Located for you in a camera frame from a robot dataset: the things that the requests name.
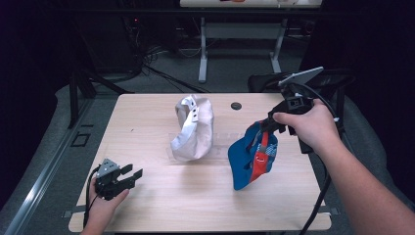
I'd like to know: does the person's left hand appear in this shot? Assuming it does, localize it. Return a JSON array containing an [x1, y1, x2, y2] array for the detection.
[[85, 180, 130, 229]]

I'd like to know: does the white cap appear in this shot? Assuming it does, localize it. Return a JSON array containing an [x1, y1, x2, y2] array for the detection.
[[169, 94, 215, 162]]

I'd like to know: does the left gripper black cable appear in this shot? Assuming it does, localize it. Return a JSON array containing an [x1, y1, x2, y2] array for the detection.
[[82, 165, 101, 229]]

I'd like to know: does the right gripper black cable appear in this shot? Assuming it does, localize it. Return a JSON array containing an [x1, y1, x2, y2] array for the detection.
[[287, 81, 344, 235]]

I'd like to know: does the person's right hand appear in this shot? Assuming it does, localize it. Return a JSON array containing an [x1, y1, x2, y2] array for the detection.
[[272, 98, 342, 153]]

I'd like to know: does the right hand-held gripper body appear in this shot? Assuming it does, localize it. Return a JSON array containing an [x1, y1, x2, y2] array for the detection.
[[268, 66, 325, 116]]

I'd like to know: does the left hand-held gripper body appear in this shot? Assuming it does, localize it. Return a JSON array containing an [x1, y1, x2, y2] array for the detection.
[[94, 158, 136, 201]]

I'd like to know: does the bundle of floor cables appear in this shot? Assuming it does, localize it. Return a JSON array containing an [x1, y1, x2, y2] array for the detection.
[[123, 16, 209, 94]]

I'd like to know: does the blue and orange cap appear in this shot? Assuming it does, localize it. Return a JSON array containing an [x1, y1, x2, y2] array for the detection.
[[227, 120, 279, 191]]

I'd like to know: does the black metal stand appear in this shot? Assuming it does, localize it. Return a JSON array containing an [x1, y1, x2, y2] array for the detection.
[[67, 65, 135, 130]]

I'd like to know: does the white desk with metal legs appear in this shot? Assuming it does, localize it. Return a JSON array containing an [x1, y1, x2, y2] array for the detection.
[[179, 0, 322, 84]]

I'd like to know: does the black folding chair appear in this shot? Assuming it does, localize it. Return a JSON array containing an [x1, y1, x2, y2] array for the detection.
[[247, 68, 356, 153]]

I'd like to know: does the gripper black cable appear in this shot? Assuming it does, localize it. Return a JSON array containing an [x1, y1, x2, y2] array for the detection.
[[82, 165, 101, 229], [287, 81, 344, 235]]

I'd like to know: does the black floor socket frame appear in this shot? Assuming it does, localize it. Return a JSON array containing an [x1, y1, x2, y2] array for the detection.
[[69, 131, 92, 148]]

